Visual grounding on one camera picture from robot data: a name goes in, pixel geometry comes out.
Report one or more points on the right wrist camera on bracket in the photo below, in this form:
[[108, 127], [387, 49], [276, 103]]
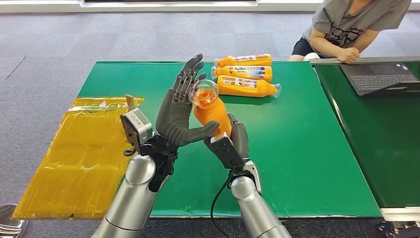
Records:
[[224, 151]]

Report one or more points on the silver round chair base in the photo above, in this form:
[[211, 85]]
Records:
[[10, 221]]

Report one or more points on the yellow plastic film sheet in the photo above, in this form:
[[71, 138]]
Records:
[[75, 157]]

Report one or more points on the orange detergent bottle clear cap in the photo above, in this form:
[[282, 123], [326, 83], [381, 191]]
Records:
[[213, 115], [244, 60], [246, 73], [244, 87]]

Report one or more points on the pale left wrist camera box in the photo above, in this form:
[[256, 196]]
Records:
[[139, 124]]

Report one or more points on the green table mat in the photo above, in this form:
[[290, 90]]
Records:
[[295, 138]]

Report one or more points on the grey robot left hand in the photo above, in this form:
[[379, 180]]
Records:
[[174, 121]]

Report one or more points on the person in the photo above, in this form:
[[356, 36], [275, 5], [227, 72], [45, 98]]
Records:
[[344, 19]]

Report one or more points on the person's right hand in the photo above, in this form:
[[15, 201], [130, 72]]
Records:
[[348, 55]]

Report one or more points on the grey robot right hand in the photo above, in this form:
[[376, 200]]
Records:
[[240, 139]]

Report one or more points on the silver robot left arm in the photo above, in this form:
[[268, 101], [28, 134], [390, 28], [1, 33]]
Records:
[[134, 197]]

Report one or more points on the person's left forearm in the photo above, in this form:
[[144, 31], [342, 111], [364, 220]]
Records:
[[366, 40]]

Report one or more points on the person's right forearm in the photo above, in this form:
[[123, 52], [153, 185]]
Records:
[[323, 43]]

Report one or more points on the dark grey laptop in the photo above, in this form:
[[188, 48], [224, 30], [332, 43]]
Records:
[[377, 78]]

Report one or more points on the green topped side table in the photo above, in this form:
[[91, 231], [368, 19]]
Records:
[[387, 148]]

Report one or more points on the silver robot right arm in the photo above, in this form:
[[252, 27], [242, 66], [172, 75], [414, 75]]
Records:
[[256, 210]]

